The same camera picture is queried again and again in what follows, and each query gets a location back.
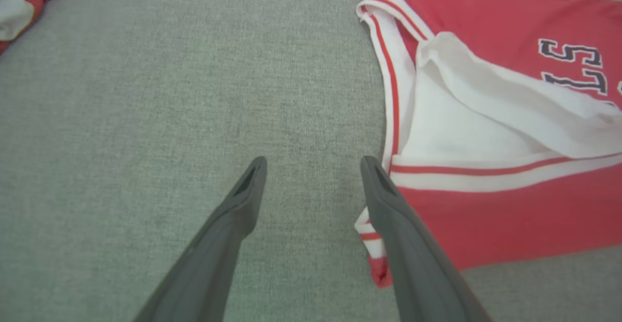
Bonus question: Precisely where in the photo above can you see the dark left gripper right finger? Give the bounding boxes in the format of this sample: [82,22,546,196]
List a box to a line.
[360,155,492,322]

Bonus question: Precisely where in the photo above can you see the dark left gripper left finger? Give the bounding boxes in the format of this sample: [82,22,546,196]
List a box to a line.
[134,156,268,322]

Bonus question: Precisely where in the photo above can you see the grey fabric sofa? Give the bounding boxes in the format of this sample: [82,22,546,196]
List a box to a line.
[0,0,622,322]

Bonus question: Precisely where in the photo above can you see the red white basketball jersey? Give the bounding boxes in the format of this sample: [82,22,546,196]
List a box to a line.
[354,0,622,288]

